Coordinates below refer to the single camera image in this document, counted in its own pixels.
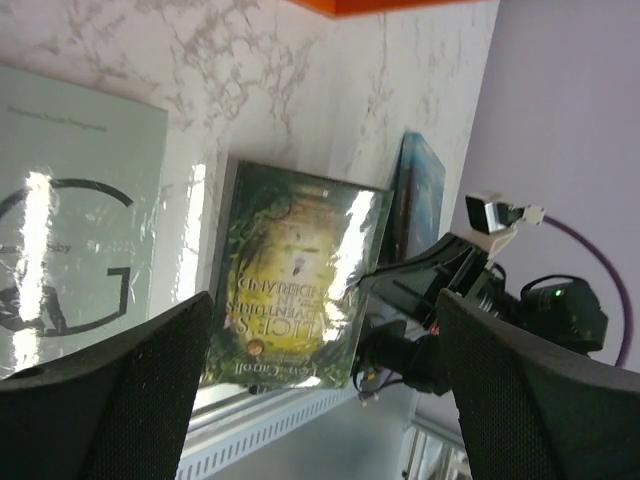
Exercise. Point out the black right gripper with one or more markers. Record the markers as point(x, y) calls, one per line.
point(412, 287)

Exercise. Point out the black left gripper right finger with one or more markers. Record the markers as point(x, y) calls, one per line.
point(529, 409)

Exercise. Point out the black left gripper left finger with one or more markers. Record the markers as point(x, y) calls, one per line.
point(119, 409)

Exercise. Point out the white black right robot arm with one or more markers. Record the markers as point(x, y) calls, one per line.
point(562, 309)

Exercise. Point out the teal blue ocean book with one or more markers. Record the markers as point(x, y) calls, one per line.
point(418, 187)

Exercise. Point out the green Alice in Wonderland book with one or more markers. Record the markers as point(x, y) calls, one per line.
point(289, 306)

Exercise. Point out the grey Great Gatsby book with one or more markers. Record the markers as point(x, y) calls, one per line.
point(80, 184)

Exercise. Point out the orange wooden shelf box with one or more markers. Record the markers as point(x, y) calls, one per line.
point(349, 8)

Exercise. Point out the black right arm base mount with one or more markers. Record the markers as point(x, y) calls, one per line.
point(395, 348)

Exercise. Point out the white slotted cable duct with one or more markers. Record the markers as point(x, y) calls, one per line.
point(220, 445)

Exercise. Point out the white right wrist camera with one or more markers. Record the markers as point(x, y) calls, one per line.
point(493, 221)

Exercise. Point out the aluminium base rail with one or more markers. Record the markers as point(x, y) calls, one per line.
point(243, 404)

